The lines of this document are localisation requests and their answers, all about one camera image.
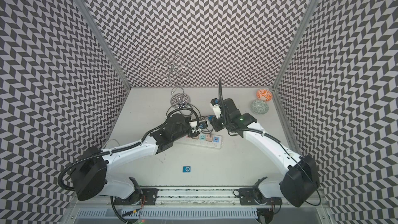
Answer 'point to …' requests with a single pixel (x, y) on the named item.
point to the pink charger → (208, 138)
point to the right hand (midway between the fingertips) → (213, 123)
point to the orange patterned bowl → (264, 95)
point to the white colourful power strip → (200, 141)
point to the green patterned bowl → (259, 107)
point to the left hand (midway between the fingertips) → (201, 119)
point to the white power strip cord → (108, 141)
